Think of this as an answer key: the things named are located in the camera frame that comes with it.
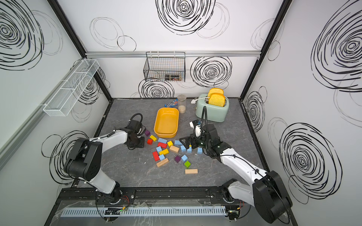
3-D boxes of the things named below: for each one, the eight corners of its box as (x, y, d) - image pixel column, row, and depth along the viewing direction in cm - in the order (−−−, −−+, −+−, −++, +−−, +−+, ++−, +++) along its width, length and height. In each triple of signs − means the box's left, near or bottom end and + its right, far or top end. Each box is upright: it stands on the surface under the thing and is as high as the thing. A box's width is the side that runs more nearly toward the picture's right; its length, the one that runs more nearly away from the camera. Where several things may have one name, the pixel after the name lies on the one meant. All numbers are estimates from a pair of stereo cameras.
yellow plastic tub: (153, 138, 98) (152, 133, 93) (158, 108, 116) (157, 103, 111) (178, 138, 98) (178, 133, 94) (179, 108, 116) (179, 104, 111)
